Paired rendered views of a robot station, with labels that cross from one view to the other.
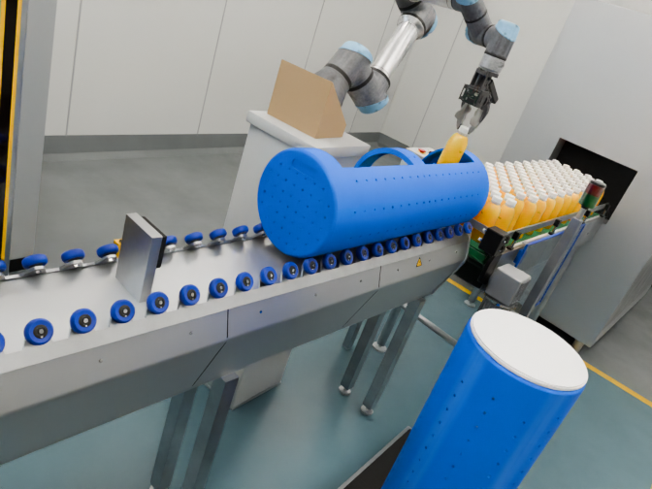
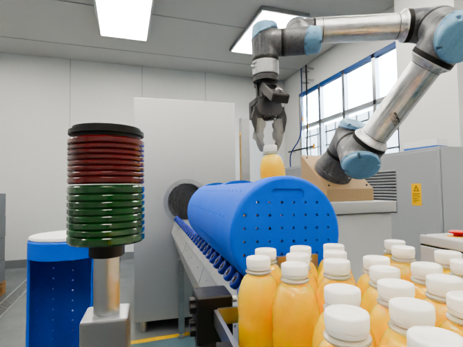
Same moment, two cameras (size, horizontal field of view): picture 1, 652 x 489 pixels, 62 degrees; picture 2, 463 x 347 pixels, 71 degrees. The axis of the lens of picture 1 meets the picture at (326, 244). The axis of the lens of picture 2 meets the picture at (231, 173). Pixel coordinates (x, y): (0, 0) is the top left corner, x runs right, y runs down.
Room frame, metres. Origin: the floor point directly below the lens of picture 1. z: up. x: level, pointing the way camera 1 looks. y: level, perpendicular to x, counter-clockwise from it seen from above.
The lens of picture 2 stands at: (2.43, -1.06, 1.20)
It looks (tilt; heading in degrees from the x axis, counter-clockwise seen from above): 3 degrees up; 131
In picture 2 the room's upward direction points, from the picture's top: 1 degrees counter-clockwise
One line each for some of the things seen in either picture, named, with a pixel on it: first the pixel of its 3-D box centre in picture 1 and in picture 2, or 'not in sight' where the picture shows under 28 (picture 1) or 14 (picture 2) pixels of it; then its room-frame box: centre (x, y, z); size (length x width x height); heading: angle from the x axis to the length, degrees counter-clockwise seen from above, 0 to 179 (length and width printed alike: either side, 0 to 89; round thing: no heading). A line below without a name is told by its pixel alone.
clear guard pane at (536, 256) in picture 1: (534, 277); not in sight; (2.42, -0.99, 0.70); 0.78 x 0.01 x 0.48; 145
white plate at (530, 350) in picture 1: (528, 346); (69, 235); (1.10, -0.52, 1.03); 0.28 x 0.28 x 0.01
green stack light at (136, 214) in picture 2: (589, 199); (107, 213); (2.16, -0.92, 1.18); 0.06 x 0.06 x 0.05
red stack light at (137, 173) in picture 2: (595, 189); (107, 162); (2.16, -0.92, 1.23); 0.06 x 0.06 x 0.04
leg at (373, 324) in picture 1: (367, 338); not in sight; (2.03, -0.31, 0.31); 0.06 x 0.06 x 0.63; 55
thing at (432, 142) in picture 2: not in sight; (424, 146); (1.96, 1.59, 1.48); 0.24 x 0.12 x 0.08; 157
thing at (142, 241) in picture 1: (141, 257); not in sight; (0.95, 0.35, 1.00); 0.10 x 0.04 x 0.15; 55
